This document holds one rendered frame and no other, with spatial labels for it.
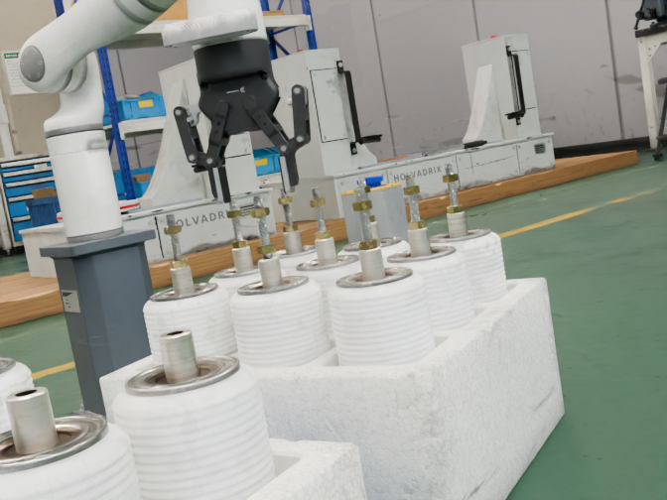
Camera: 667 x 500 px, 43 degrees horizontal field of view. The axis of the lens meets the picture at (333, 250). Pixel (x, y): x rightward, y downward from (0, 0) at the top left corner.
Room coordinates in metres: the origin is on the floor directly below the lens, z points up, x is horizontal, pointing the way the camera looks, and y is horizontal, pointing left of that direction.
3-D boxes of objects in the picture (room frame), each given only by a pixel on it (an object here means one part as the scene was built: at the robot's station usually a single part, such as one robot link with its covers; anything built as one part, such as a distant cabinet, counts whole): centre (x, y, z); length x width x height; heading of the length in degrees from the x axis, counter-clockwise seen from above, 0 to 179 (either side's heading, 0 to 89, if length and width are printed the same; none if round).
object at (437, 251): (0.91, -0.09, 0.25); 0.08 x 0.08 x 0.01
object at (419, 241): (0.91, -0.09, 0.26); 0.02 x 0.02 x 0.03
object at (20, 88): (7.06, 2.14, 1.38); 0.49 x 0.02 x 0.35; 128
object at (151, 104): (6.20, 1.27, 0.89); 0.50 x 0.38 x 0.21; 39
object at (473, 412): (0.97, 0.01, 0.09); 0.39 x 0.39 x 0.18; 60
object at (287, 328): (0.87, 0.07, 0.16); 0.10 x 0.10 x 0.18
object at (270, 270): (0.87, 0.07, 0.26); 0.02 x 0.02 x 0.03
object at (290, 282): (0.87, 0.07, 0.25); 0.08 x 0.08 x 0.01
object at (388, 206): (1.26, -0.07, 0.16); 0.07 x 0.07 x 0.31; 60
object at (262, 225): (0.87, 0.07, 0.31); 0.01 x 0.01 x 0.08
